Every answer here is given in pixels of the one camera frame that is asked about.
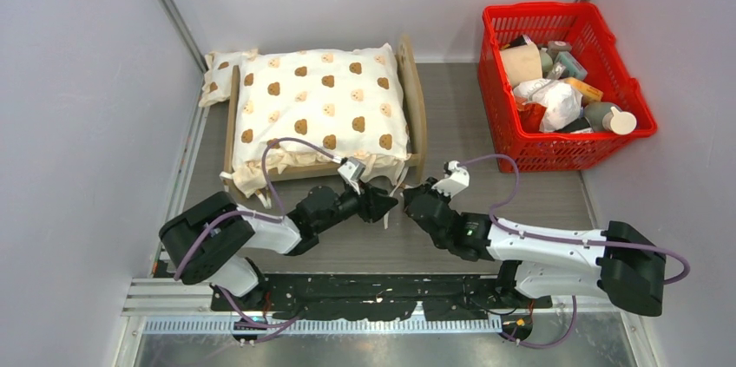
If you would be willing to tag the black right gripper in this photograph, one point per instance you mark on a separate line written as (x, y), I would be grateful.
(426, 186)

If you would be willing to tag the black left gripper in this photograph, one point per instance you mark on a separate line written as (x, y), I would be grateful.
(372, 201)

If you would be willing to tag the large bear print cushion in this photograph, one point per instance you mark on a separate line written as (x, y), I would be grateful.
(322, 106)

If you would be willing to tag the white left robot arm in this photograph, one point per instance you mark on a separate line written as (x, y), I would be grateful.
(204, 242)

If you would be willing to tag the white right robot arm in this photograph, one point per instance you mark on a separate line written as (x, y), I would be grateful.
(617, 263)

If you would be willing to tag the white crumpled bag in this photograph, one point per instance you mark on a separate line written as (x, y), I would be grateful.
(546, 106)

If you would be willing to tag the yellow box in basket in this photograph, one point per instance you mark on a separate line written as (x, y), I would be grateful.
(588, 92)

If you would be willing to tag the grey bottle with beige cap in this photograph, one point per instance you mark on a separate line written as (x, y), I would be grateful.
(608, 117)

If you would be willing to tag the teal box in basket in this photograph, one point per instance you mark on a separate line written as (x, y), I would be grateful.
(571, 66)

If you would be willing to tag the small bear print pillow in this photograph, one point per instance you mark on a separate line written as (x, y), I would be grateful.
(217, 86)

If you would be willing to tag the red plastic basket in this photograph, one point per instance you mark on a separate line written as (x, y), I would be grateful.
(580, 29)

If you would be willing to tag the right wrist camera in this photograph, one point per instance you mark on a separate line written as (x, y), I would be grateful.
(456, 179)

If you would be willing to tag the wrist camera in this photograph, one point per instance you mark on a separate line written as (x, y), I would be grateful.
(351, 171)
(456, 179)

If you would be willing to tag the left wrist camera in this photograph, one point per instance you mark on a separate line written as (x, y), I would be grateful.
(351, 171)

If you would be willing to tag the wooden pet bed frame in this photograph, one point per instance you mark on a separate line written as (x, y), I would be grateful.
(414, 100)

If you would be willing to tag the aluminium frame rail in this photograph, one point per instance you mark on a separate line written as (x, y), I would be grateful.
(182, 29)

